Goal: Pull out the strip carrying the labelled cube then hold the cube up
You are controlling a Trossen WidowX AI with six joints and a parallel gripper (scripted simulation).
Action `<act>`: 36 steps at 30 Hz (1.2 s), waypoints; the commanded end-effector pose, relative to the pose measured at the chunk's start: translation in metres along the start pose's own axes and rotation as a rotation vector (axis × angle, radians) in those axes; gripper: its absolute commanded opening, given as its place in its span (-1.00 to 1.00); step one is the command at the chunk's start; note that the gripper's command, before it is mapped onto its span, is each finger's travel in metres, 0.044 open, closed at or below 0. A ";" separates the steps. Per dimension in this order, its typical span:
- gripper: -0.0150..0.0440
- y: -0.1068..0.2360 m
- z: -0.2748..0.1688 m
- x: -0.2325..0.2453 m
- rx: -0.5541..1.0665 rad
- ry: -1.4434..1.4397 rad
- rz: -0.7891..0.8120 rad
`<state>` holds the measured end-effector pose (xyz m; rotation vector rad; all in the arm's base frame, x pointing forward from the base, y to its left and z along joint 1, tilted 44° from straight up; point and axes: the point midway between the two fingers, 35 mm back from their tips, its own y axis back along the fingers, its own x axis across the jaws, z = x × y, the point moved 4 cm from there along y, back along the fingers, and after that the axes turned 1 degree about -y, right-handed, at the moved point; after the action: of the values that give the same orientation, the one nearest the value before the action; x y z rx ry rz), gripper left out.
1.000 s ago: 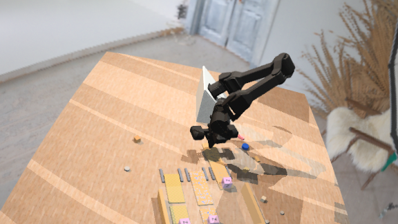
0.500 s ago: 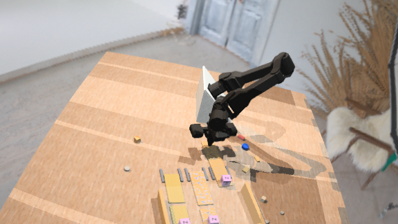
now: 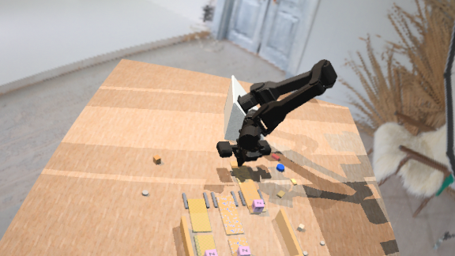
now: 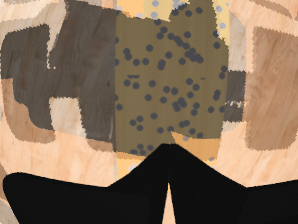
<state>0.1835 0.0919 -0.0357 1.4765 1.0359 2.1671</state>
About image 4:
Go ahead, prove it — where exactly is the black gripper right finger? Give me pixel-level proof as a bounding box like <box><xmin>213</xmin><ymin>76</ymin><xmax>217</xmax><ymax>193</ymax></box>
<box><xmin>169</xmin><ymin>144</ymin><xmax>298</xmax><ymax>224</ymax></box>

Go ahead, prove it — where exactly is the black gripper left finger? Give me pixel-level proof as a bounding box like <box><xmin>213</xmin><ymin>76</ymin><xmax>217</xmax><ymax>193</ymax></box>
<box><xmin>3</xmin><ymin>143</ymin><xmax>172</xmax><ymax>224</ymax></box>

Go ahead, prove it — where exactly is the orange strip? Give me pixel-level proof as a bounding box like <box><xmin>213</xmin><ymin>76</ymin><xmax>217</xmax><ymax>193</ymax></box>
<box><xmin>114</xmin><ymin>0</ymin><xmax>230</xmax><ymax>180</ymax></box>

